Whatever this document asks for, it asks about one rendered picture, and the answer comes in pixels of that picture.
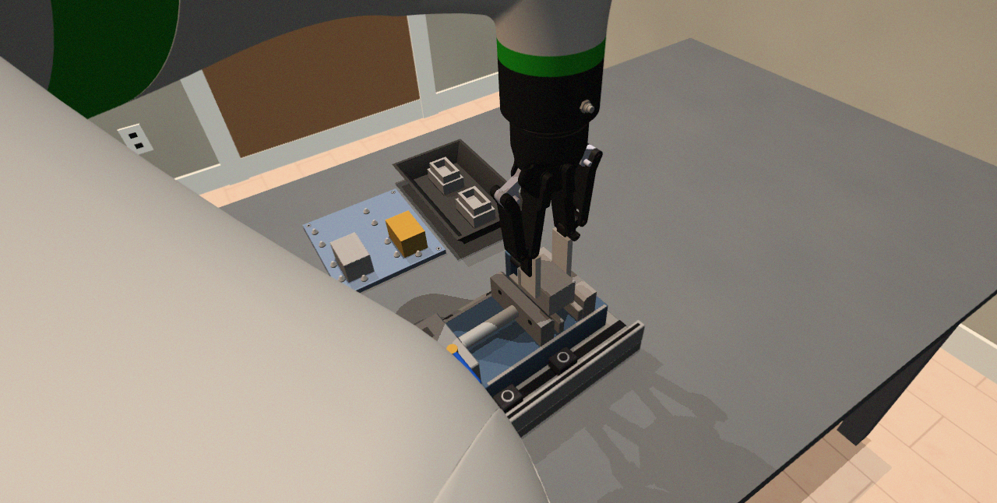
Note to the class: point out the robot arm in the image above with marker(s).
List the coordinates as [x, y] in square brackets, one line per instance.
[154, 349]

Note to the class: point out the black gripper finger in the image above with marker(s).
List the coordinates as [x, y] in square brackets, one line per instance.
[577, 192]
[522, 229]

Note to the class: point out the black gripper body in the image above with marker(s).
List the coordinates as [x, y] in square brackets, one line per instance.
[536, 153]

